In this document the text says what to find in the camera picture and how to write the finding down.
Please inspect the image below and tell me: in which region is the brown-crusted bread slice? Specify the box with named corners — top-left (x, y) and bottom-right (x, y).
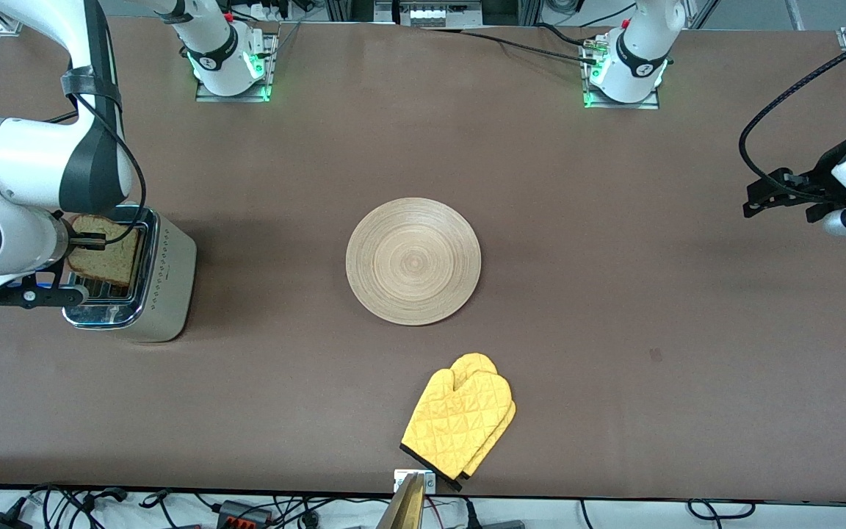
top-left (67, 215), bottom-right (142, 287)

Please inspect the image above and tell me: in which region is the round light wooden plate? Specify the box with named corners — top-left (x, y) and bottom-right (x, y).
top-left (346, 197), bottom-right (482, 326)

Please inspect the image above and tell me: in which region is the cream and chrome toaster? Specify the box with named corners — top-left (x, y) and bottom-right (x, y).
top-left (62, 204), bottom-right (198, 343)

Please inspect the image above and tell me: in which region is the black box with red buttons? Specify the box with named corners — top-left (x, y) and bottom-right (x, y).
top-left (216, 500), bottom-right (275, 527)

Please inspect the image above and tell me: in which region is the yellow quilted oven mitt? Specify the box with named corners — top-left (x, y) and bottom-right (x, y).
top-left (400, 355), bottom-right (512, 482)
top-left (434, 353), bottom-right (517, 492)

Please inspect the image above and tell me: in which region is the white power strip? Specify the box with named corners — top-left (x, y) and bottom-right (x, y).
top-left (399, 0), bottom-right (482, 28)

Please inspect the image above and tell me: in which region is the golden metal pole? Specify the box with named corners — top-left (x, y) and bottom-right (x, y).
top-left (375, 472), bottom-right (425, 529)

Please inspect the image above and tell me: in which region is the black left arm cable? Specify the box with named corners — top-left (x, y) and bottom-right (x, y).
top-left (739, 29), bottom-right (846, 205)

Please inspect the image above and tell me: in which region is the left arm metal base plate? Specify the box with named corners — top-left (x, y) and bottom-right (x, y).
top-left (582, 33), bottom-right (661, 111)

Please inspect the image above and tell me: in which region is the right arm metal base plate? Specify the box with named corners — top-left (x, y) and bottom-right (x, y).
top-left (195, 33), bottom-right (278, 104)

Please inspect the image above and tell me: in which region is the tangled black cable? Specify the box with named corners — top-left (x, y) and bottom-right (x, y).
top-left (26, 483), bottom-right (130, 515)

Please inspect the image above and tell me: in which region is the long black table cable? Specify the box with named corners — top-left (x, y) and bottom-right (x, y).
top-left (423, 28), bottom-right (600, 63)

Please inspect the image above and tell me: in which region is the looped black cable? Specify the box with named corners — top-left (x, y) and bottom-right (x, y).
top-left (687, 500), bottom-right (756, 521)

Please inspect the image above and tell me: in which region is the small metal table bracket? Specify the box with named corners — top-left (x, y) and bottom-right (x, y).
top-left (394, 470), bottom-right (436, 493)

